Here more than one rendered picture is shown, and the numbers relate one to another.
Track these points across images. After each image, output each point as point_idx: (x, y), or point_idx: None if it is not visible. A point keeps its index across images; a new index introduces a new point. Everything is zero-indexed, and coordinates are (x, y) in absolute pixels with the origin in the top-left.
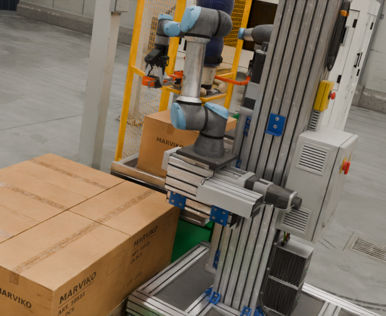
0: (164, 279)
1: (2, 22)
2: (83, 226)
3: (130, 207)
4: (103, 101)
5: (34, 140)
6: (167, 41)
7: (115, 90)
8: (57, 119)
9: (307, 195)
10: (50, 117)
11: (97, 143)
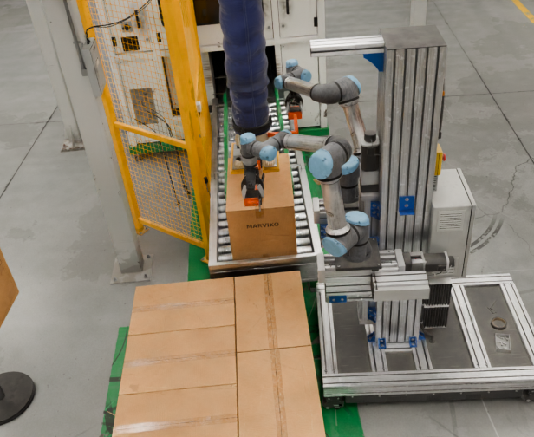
0: (329, 349)
1: None
2: (269, 361)
3: (275, 310)
4: (120, 185)
5: (18, 239)
6: (257, 158)
7: (9, 98)
8: (4, 191)
9: (451, 247)
10: None
11: (132, 228)
